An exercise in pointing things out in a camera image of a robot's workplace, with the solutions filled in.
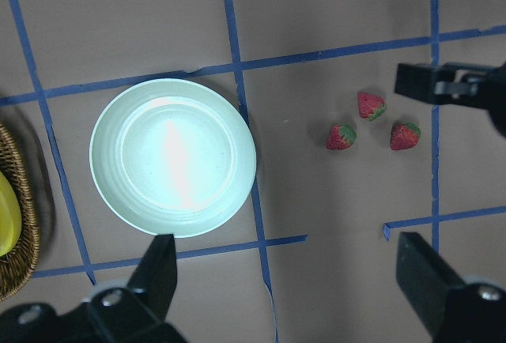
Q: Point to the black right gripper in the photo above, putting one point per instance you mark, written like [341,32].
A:
[476,86]

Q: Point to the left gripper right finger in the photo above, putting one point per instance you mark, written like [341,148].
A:
[425,279]

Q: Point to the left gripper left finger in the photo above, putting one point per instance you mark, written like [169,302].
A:
[155,278]

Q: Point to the red strawberry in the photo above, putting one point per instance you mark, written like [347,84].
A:
[341,137]
[404,136]
[370,106]

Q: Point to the light green plate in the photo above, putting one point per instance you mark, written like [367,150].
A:
[171,156]

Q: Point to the brown wicker basket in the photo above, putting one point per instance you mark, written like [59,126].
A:
[18,265]

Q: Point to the yellow banana bunch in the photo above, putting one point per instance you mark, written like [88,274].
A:
[11,221]

